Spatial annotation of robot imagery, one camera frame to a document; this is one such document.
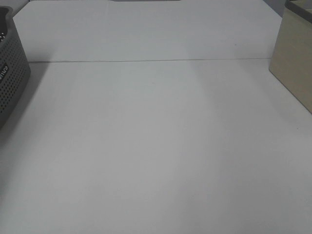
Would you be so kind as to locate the beige wooden box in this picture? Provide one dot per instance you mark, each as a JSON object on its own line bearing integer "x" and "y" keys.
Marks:
{"x": 291, "y": 62}

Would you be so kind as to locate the grey perforated plastic basket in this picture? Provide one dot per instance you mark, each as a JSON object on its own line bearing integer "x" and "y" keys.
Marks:
{"x": 14, "y": 66}

